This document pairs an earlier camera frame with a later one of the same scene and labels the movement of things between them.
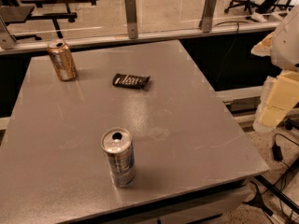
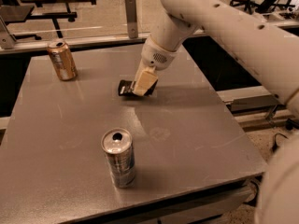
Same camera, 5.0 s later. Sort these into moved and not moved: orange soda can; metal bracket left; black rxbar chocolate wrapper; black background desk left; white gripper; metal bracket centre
Moved: white gripper; black rxbar chocolate wrapper
Not moved: black background desk left; metal bracket centre; metal bracket left; orange soda can
